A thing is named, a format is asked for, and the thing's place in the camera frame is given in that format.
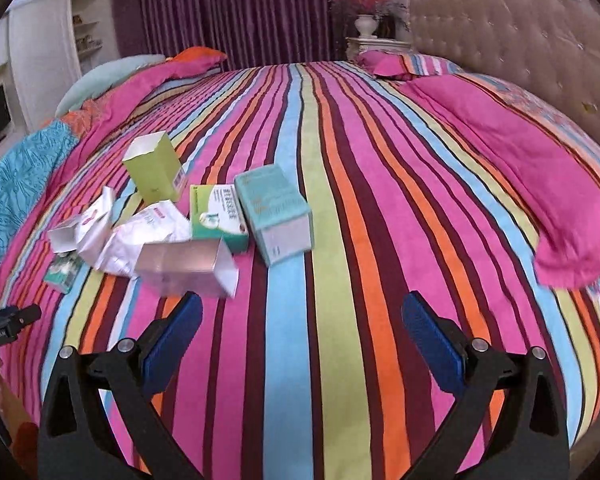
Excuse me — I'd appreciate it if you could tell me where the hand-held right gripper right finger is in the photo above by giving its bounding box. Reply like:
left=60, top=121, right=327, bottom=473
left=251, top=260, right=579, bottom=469
left=401, top=291, right=572, bottom=480

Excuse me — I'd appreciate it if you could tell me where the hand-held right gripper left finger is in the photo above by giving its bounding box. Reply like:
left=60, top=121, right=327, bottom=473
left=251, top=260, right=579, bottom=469
left=36, top=291, right=204, bottom=480

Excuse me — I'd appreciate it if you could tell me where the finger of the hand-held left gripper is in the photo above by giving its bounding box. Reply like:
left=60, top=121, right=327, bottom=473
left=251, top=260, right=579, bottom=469
left=0, top=304, right=43, bottom=356

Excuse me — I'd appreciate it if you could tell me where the small green packet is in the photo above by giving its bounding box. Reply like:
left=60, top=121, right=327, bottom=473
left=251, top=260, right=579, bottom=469
left=44, top=252, right=81, bottom=295

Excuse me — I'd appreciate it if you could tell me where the pale pink box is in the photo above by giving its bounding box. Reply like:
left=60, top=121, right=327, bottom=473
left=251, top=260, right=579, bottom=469
left=135, top=236, right=240, bottom=300

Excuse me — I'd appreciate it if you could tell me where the torn white box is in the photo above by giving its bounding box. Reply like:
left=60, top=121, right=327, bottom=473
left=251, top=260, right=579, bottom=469
left=47, top=186, right=116, bottom=271

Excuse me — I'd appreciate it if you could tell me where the white paper bag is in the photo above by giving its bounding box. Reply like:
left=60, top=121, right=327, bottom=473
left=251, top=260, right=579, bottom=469
left=95, top=200, right=193, bottom=278

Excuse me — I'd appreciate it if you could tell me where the green and white box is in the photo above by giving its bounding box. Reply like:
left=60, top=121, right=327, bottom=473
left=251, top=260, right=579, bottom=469
left=189, top=183, right=251, bottom=255

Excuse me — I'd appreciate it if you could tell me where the teal carton box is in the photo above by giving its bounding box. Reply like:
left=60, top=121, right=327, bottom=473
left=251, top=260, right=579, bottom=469
left=233, top=164, right=314, bottom=267

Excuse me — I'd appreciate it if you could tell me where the yellow-green carton box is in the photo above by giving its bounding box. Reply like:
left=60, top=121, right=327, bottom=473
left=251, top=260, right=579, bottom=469
left=121, top=131, right=188, bottom=206

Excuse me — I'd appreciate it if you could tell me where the light blue blanket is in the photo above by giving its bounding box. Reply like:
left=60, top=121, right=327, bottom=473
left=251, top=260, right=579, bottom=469
left=0, top=60, right=221, bottom=311

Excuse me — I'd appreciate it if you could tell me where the striped bed sheet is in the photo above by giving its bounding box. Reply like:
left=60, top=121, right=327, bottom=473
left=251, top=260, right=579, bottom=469
left=0, top=60, right=600, bottom=480

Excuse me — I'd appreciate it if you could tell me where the light green pillow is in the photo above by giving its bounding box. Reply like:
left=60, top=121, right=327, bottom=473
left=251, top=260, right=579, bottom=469
left=55, top=54, right=166, bottom=118

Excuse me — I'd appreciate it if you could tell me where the white cabinet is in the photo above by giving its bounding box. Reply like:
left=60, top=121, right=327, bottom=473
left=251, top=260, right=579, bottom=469
left=0, top=0, right=118, bottom=161

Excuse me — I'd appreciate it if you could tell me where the pink striped pillow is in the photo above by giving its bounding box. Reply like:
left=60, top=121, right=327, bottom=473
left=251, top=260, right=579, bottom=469
left=357, top=50, right=463, bottom=81

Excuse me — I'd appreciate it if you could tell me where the orange pillow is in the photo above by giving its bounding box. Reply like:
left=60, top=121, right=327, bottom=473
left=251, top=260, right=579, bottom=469
left=167, top=46, right=228, bottom=78

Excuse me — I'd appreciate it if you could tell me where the white nightstand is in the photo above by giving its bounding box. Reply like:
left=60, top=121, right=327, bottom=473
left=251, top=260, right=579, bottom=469
left=345, top=36, right=413, bottom=63

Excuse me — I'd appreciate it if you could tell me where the beige tufted headboard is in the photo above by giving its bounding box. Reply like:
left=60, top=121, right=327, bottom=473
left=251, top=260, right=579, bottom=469
left=407, top=0, right=600, bottom=146

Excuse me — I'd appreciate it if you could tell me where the purple curtain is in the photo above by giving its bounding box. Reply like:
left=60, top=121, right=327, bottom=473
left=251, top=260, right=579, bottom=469
left=111, top=0, right=376, bottom=73

